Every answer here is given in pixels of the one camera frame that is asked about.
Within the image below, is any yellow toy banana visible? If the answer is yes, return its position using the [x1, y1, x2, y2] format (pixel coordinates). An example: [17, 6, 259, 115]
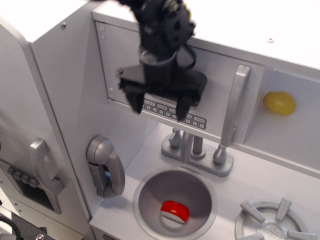
[181, 1, 192, 21]

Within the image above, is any silver toy sink bowl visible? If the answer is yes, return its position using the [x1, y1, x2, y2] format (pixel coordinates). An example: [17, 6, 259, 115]
[133, 166, 218, 240]

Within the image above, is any white toy kitchen cabinet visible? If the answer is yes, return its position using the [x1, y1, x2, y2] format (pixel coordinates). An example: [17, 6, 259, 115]
[0, 0, 320, 240]

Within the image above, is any white toy microwave door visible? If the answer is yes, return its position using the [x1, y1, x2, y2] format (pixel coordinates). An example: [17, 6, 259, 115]
[96, 22, 266, 144]

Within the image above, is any red toy sushi piece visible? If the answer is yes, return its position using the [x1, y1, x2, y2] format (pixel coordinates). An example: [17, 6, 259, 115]
[160, 200, 190, 224]

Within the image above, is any grey fridge door handle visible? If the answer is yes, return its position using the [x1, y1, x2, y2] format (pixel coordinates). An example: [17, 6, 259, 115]
[29, 137, 64, 195]

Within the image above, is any grey toy ice dispenser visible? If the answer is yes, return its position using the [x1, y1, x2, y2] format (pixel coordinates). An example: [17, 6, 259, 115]
[0, 160, 62, 215]

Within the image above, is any grey toy faucet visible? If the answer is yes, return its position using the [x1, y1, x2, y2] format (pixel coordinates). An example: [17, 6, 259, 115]
[161, 128, 234, 177]

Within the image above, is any grey toy telephone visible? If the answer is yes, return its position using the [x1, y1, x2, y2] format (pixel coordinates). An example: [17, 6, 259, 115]
[86, 135, 126, 199]

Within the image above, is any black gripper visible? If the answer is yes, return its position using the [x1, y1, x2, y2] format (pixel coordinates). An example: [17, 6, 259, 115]
[115, 57, 208, 121]

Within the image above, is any yellow toy lemon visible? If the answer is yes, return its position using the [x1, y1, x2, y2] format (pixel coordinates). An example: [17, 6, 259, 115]
[263, 91, 296, 116]

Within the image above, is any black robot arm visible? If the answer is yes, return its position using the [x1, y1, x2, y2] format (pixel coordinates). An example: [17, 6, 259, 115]
[115, 0, 207, 122]

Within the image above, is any grey toy stove burner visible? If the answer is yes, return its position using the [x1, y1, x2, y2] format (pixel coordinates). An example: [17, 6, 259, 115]
[234, 198, 318, 240]

